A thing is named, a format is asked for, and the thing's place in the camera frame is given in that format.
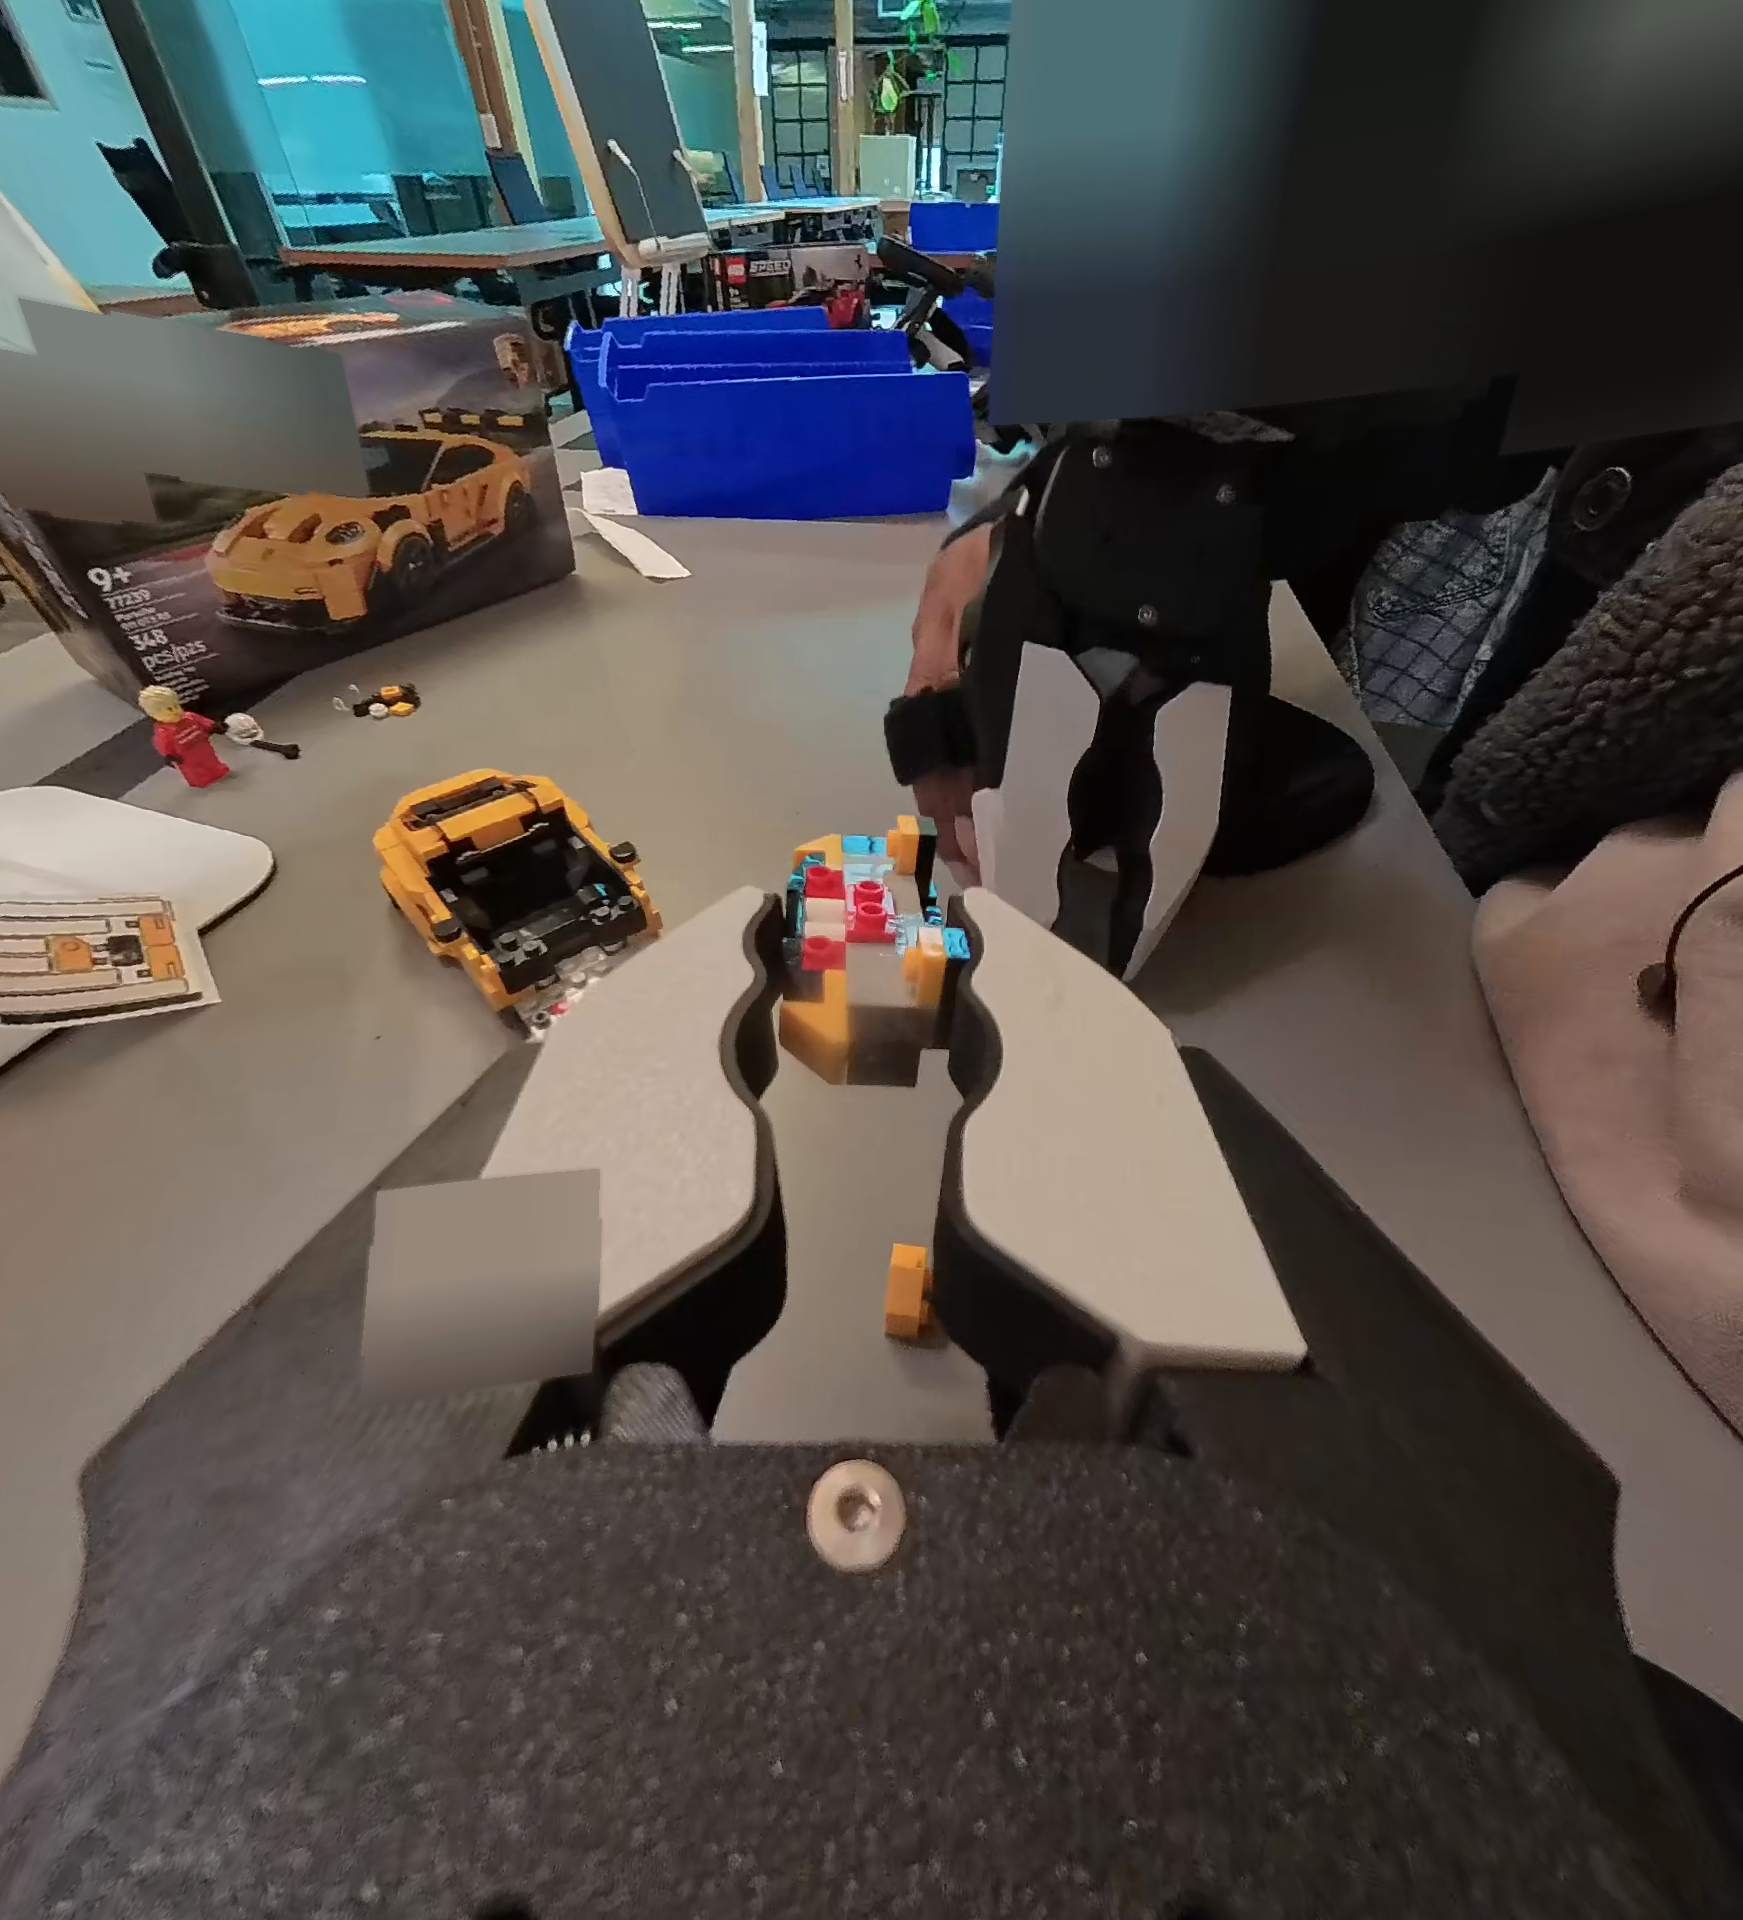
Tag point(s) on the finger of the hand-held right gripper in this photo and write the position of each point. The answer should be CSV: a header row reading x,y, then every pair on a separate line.
x,y
1020,781
1194,781

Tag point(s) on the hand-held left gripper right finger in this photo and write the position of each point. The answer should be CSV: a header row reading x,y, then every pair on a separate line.
x,y
1112,1170

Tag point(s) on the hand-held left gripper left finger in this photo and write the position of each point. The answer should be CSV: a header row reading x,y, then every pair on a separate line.
x,y
632,1081

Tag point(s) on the black red orange lego subassembly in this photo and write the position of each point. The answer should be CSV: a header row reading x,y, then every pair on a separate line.
x,y
873,901

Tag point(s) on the small orange lego brick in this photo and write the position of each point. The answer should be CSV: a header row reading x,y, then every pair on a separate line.
x,y
907,1291

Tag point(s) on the orange lego car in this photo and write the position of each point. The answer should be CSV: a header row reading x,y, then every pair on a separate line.
x,y
480,819

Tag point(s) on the black red lego box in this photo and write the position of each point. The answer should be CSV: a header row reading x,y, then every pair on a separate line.
x,y
782,278

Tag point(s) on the small orange black lego assembly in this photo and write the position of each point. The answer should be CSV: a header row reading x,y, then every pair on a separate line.
x,y
388,701

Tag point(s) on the small black lego wrench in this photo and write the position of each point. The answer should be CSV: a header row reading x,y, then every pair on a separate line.
x,y
255,736

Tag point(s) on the red lego minifigure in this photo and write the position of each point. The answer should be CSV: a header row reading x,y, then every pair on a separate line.
x,y
190,744

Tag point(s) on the black lego set box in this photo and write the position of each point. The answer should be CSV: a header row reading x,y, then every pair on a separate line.
x,y
407,510

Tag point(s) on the person's right hand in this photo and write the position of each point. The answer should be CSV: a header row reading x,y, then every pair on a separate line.
x,y
947,615

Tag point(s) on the blue plastic bin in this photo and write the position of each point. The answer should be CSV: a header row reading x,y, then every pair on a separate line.
x,y
954,225
796,450

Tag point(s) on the white paper scrap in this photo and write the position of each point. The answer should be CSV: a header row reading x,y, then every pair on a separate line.
x,y
632,550

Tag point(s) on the white book stand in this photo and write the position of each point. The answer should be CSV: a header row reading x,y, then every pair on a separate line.
x,y
138,840

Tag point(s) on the beige sweatshirt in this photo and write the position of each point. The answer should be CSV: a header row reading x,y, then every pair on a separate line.
x,y
1682,1125

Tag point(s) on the sticker sheet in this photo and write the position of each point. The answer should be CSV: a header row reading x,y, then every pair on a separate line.
x,y
60,961

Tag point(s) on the grey divider panel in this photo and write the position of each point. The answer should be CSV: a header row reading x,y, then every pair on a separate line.
x,y
624,121

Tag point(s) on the long grey desk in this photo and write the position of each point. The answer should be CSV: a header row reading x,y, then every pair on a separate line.
x,y
480,248

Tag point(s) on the black desk chair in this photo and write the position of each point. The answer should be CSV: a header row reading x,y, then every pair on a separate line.
x,y
159,203

